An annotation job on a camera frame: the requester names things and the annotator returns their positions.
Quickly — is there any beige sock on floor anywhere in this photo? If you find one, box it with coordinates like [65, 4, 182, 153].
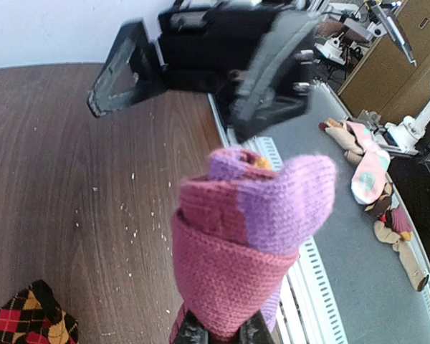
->
[319, 118, 364, 165]

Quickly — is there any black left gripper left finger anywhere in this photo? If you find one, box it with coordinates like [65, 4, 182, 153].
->
[173, 311, 209, 344]

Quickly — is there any maroon purple striped sock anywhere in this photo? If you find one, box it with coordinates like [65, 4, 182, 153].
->
[169, 148, 337, 343]

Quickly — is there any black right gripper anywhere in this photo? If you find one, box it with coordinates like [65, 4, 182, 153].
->
[87, 1, 320, 142]

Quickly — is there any black red yellow argyle sock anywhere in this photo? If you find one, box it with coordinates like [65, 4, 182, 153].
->
[0, 279, 79, 344]

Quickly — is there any pink white sock on floor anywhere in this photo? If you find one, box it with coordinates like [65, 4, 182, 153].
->
[345, 121, 391, 205]

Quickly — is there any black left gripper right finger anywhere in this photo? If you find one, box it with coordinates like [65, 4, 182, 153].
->
[239, 311, 274, 344]

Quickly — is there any front aluminium rail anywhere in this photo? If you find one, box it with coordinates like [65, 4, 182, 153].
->
[206, 82, 430, 344]

